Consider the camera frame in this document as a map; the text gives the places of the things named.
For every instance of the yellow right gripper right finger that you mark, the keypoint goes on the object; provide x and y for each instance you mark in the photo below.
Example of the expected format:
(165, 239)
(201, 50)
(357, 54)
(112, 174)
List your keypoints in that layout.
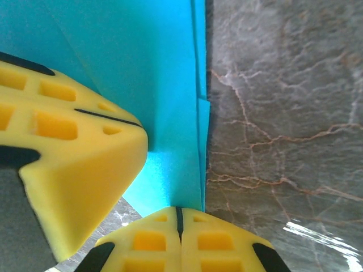
(244, 255)

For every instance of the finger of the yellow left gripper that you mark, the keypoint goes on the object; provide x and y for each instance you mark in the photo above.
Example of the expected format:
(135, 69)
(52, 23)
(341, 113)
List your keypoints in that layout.
(85, 175)
(31, 76)

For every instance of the blue paper sheet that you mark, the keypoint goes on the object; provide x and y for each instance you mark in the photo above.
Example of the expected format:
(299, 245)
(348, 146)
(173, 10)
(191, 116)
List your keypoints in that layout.
(141, 71)

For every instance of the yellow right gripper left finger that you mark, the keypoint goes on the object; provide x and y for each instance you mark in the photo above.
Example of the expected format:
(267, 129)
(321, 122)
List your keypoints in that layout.
(124, 255)

